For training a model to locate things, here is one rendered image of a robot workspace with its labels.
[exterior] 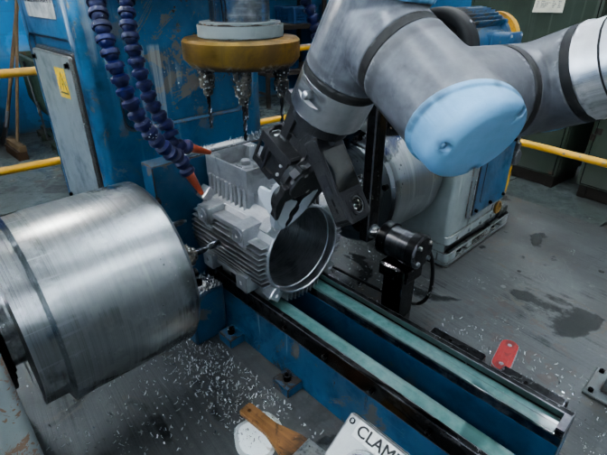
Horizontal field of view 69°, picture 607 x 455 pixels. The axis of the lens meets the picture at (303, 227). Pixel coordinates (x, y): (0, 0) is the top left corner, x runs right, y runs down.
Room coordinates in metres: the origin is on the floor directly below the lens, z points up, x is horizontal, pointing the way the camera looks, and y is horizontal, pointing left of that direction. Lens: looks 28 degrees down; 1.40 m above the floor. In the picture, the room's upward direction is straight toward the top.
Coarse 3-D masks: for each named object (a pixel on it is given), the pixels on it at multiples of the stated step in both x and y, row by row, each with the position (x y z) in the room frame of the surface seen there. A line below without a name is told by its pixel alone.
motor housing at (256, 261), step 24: (216, 216) 0.67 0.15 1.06; (240, 216) 0.66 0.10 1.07; (264, 216) 0.63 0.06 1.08; (312, 216) 0.73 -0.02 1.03; (216, 240) 0.67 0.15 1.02; (264, 240) 0.60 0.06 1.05; (288, 240) 0.75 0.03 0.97; (312, 240) 0.72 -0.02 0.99; (336, 240) 0.70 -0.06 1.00; (240, 264) 0.61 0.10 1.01; (264, 264) 0.58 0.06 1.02; (288, 264) 0.70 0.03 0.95; (312, 264) 0.69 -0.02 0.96; (264, 288) 0.58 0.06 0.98; (288, 288) 0.62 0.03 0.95
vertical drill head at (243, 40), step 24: (216, 0) 0.70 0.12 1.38; (240, 0) 0.69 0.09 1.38; (264, 0) 0.72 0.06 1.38; (216, 24) 0.68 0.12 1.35; (240, 24) 0.68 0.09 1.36; (264, 24) 0.69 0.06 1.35; (192, 48) 0.67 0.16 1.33; (216, 48) 0.65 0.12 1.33; (240, 48) 0.65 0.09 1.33; (264, 48) 0.66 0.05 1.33; (288, 48) 0.69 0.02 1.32; (240, 72) 0.66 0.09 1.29; (288, 72) 0.72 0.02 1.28; (240, 96) 0.67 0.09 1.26
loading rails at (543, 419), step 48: (336, 288) 0.66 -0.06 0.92; (240, 336) 0.65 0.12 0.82; (288, 336) 0.56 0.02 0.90; (336, 336) 0.54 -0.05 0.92; (384, 336) 0.55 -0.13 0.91; (432, 336) 0.52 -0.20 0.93; (288, 384) 0.53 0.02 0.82; (336, 384) 0.48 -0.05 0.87; (384, 384) 0.43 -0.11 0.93; (432, 384) 0.48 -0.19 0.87; (480, 384) 0.44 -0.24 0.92; (384, 432) 0.42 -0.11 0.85; (432, 432) 0.37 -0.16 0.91; (480, 432) 0.36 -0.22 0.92; (528, 432) 0.38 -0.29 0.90
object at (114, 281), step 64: (128, 192) 0.53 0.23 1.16; (0, 256) 0.41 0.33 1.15; (64, 256) 0.42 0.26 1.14; (128, 256) 0.45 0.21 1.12; (192, 256) 0.53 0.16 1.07; (0, 320) 0.39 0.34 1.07; (64, 320) 0.37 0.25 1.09; (128, 320) 0.41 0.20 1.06; (192, 320) 0.47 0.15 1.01; (64, 384) 0.37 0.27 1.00
